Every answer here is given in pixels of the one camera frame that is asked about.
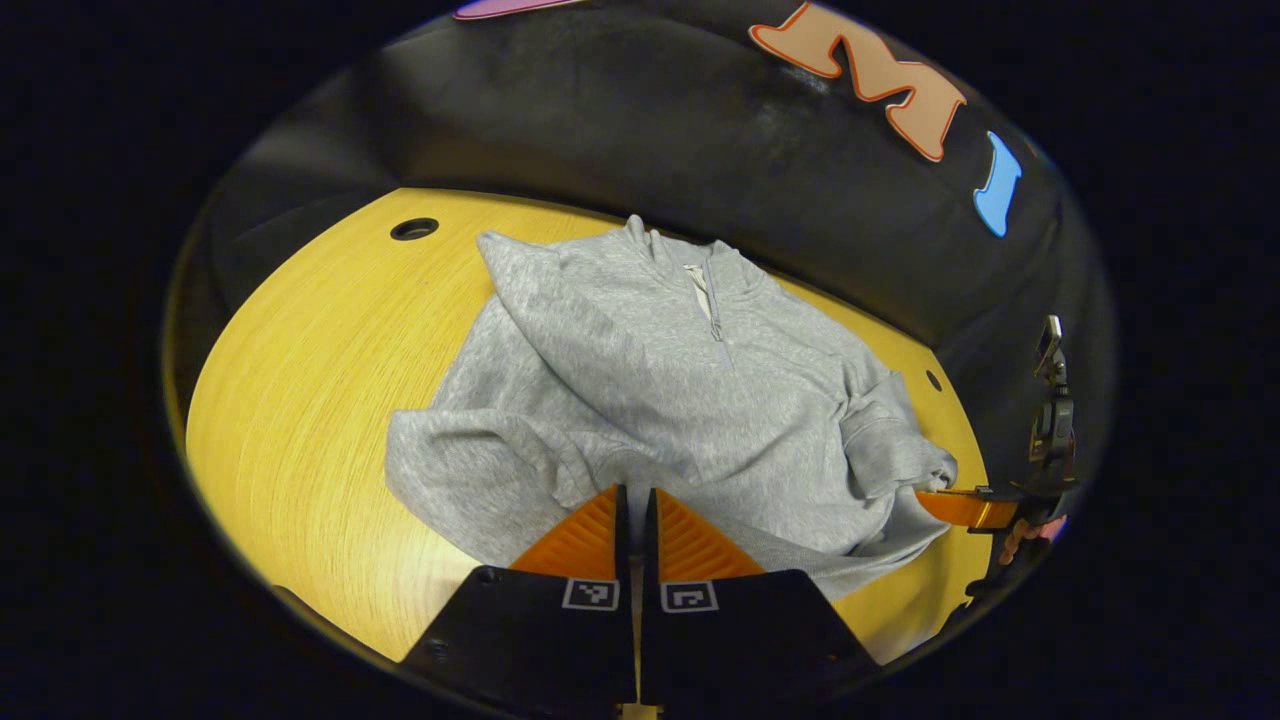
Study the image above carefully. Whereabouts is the black backdrop cloth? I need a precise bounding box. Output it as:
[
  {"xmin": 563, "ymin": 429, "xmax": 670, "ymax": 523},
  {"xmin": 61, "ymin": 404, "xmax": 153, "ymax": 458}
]
[{"xmin": 175, "ymin": 0, "xmax": 1119, "ymax": 501}]

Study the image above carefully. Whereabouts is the grey zip-neck sweatshirt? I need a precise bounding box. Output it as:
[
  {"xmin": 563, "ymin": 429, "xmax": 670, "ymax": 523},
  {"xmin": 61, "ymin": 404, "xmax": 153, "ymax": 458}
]
[{"xmin": 385, "ymin": 214, "xmax": 959, "ymax": 601}]

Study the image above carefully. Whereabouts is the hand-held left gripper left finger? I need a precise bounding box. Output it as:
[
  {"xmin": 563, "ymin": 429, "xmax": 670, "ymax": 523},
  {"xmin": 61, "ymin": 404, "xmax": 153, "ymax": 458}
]
[{"xmin": 400, "ymin": 484, "xmax": 637, "ymax": 716}]

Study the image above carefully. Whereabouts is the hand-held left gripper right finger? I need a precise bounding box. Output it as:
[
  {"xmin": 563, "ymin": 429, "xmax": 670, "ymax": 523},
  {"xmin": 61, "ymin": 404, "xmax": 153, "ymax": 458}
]
[{"xmin": 640, "ymin": 488, "xmax": 881, "ymax": 716}]

